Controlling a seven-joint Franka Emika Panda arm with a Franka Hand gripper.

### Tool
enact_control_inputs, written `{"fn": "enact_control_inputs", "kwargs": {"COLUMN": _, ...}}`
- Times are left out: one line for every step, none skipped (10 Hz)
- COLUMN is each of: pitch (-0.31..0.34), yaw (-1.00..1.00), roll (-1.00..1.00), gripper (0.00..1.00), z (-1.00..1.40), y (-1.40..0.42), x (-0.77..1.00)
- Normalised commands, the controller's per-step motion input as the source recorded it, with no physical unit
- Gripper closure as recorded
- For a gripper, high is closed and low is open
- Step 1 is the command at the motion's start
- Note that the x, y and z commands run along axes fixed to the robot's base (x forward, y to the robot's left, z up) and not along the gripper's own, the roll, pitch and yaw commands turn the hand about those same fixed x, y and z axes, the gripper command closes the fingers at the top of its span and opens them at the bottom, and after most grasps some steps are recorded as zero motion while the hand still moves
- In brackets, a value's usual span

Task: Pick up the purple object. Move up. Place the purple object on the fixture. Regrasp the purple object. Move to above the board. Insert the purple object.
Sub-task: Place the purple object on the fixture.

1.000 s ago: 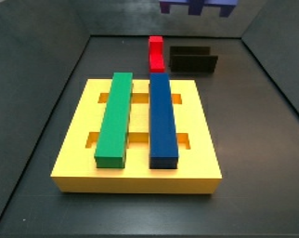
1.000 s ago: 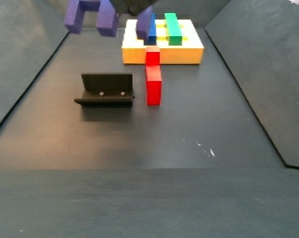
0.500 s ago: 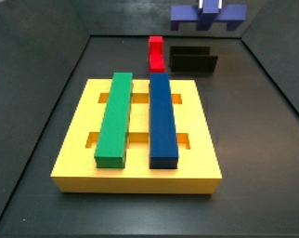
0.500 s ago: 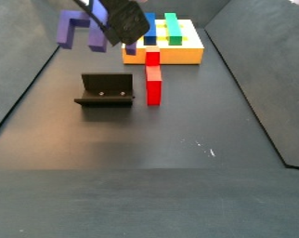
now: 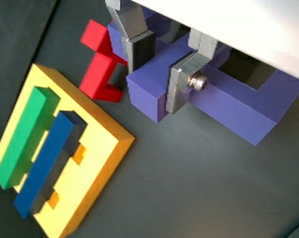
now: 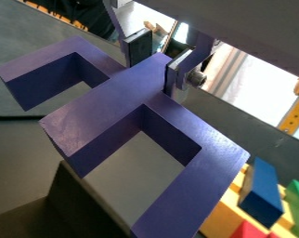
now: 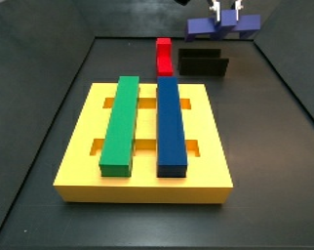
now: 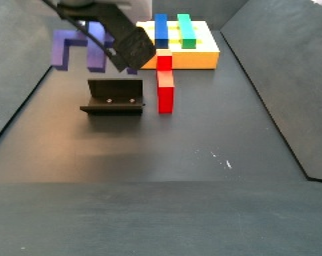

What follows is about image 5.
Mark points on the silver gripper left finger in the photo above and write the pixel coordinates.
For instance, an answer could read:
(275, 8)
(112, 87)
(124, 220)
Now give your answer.
(138, 38)

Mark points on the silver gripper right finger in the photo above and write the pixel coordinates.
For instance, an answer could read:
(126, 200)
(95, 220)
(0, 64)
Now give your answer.
(186, 75)

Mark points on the black angled fixture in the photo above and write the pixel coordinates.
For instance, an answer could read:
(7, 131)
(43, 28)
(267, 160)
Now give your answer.
(240, 66)

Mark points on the yellow slotted base board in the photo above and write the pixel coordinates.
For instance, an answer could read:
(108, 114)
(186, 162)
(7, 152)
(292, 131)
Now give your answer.
(103, 145)

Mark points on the red stepped block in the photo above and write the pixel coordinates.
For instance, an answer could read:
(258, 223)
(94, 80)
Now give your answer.
(95, 83)

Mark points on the green long bar block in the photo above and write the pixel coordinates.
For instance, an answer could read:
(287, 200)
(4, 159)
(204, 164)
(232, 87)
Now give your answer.
(35, 121)

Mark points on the blue long bar block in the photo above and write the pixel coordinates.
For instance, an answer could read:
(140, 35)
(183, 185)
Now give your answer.
(59, 148)

